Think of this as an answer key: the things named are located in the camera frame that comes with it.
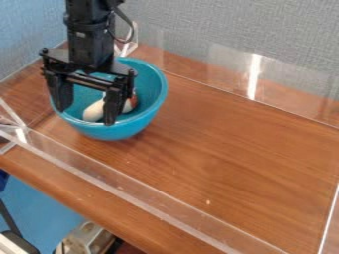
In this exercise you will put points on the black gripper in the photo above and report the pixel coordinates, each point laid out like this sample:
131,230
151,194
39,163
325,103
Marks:
112,78

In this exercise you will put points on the white brown toy mushroom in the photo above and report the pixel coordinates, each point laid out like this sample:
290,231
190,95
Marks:
94,112

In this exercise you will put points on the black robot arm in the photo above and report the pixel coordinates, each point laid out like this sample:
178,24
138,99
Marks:
96,24

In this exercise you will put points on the blue bowl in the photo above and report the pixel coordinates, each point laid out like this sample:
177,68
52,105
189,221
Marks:
151,89

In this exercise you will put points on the clear acrylic front barrier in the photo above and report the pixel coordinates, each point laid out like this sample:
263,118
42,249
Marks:
100,191

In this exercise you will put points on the clear acrylic barrier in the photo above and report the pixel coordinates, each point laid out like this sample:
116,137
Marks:
100,191
290,87

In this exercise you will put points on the white device under table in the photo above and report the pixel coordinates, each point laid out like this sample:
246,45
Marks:
88,239

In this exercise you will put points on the clear acrylic back barrier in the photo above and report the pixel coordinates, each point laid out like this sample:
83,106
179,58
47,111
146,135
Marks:
290,87

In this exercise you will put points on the black chair leg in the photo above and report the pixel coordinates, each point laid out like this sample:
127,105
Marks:
12,242

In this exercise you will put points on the clear acrylic corner bracket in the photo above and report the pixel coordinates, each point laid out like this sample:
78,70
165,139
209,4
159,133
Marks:
123,49

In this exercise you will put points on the clear acrylic left bracket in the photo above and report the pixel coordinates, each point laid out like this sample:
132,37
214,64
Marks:
11,125

